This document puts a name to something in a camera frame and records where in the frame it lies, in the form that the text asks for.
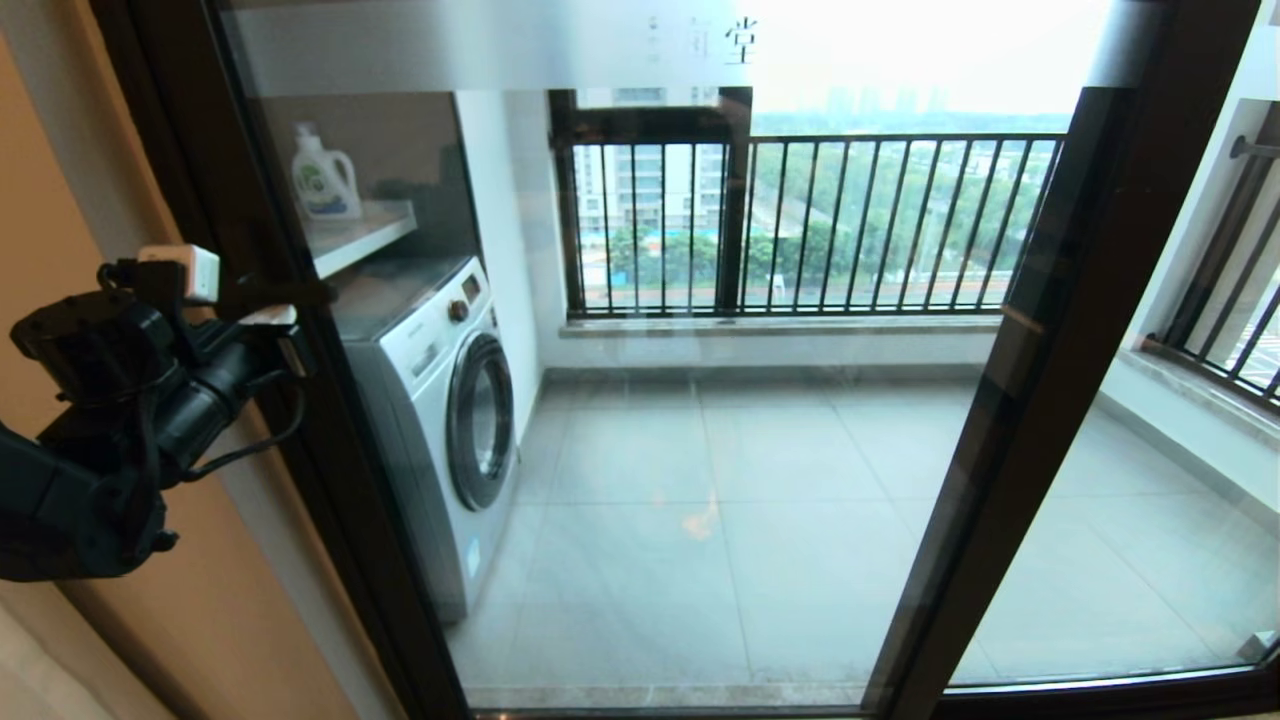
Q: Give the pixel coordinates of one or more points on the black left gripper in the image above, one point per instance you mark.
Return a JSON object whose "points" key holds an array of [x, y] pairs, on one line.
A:
{"points": [[215, 395]]}

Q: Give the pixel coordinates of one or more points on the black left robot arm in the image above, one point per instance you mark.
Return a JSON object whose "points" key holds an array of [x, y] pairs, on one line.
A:
{"points": [[60, 500]]}

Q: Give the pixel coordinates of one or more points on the white drum washing machine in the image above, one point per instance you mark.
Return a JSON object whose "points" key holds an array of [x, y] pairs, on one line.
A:
{"points": [[430, 400]]}

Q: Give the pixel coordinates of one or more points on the white green detergent bottle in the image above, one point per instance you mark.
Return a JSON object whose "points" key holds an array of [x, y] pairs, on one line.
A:
{"points": [[325, 182]]}

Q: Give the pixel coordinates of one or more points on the marble sill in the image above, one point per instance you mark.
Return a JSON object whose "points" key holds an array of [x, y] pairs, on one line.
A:
{"points": [[780, 326], [1210, 395]]}

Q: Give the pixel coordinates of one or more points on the black balcony railing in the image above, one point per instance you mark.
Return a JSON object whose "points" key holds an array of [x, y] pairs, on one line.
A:
{"points": [[1225, 235], [900, 140]]}

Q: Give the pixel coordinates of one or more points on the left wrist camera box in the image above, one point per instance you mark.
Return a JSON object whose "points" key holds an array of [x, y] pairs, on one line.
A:
{"points": [[185, 270]]}

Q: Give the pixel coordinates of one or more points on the white wall shelf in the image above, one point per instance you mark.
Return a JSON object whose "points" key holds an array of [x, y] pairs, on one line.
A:
{"points": [[370, 232]]}

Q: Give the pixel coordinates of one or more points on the sliding glass door dark frame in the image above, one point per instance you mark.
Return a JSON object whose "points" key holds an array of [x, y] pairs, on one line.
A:
{"points": [[130, 30]]}

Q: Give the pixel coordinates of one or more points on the dark window frame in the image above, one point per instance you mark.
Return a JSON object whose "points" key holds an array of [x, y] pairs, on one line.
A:
{"points": [[735, 200]]}

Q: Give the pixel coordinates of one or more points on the metal wall rod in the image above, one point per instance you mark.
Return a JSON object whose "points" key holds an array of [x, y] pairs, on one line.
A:
{"points": [[1252, 148]]}

